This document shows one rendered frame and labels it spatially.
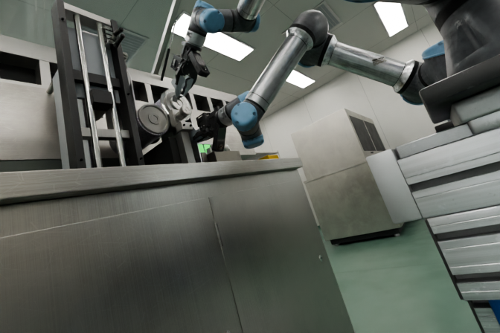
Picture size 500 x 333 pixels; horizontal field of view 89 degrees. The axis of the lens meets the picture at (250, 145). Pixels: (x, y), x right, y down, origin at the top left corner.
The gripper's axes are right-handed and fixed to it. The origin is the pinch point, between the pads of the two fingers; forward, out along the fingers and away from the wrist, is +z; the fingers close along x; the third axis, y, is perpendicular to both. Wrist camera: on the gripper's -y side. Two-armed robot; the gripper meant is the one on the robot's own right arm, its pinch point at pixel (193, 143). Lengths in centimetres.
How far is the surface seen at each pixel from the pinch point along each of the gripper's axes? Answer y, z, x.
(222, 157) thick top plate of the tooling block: -9.1, -6.5, -8.0
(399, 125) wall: 31, -31, -444
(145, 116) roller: 8.9, -2.4, 21.3
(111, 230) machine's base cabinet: -30, -29, 49
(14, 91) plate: 31, 30, 51
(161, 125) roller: 5.8, -2.3, 15.7
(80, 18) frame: 33, -14, 43
